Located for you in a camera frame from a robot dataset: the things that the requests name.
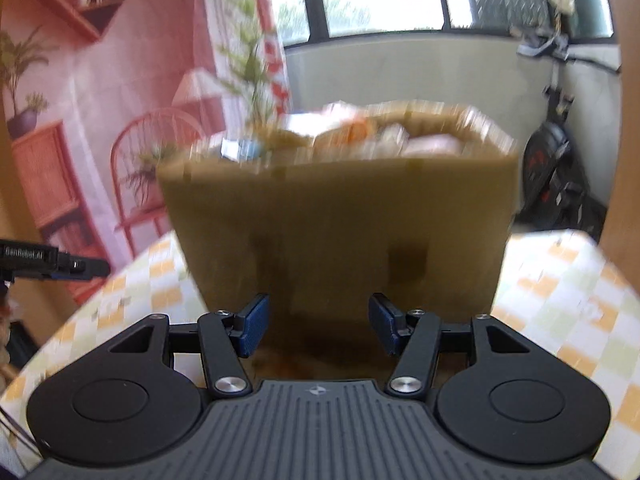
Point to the cardboard box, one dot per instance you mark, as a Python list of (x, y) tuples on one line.
[(340, 230)]

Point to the checkered floral tablecloth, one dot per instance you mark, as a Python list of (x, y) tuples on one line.
[(555, 290)]

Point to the black exercise bike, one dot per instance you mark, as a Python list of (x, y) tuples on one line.
[(555, 160)]

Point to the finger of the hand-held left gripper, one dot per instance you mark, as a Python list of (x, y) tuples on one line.
[(82, 266)]

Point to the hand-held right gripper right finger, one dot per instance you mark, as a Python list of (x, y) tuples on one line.
[(385, 325)]

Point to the pile of snack packets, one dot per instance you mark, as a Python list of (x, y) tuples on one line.
[(360, 130)]

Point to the printed backdrop cloth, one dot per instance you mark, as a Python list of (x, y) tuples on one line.
[(125, 85)]

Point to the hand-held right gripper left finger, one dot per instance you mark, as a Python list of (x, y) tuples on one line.
[(254, 325)]

